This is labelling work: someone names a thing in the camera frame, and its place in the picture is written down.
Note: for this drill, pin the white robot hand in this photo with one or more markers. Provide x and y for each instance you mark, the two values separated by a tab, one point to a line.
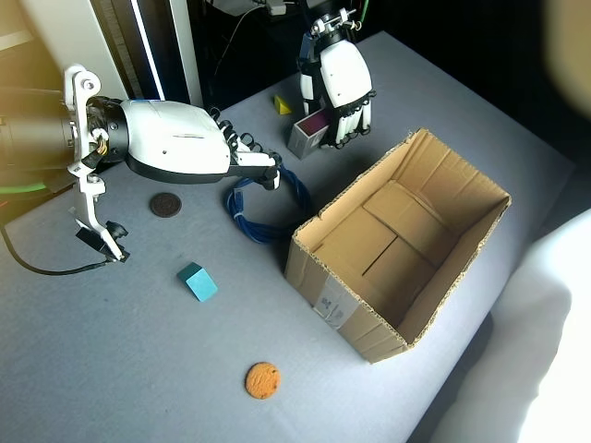
344	74
180	143

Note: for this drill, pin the grey box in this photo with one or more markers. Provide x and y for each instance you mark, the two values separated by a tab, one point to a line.
305	140

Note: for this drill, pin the open cardboard box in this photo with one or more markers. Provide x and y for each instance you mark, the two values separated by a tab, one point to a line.
397	249

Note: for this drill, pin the dark brown cookie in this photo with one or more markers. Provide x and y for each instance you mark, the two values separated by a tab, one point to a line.
165	205

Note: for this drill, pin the yellow pyramid block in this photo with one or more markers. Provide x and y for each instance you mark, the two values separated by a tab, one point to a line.
281	107

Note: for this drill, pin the white power adapter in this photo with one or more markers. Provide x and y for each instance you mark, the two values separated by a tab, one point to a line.
275	7

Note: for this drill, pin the teal wedge block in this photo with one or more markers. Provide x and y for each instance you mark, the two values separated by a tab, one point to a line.
201	283

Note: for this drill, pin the white cabinet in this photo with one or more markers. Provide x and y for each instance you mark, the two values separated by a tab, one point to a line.
69	27

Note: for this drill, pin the grey table cloth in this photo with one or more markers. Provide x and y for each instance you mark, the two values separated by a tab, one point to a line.
115	346

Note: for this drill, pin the orange cookie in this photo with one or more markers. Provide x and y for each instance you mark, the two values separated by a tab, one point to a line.
263	380

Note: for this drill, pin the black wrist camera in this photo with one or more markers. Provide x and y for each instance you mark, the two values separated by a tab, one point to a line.
90	240

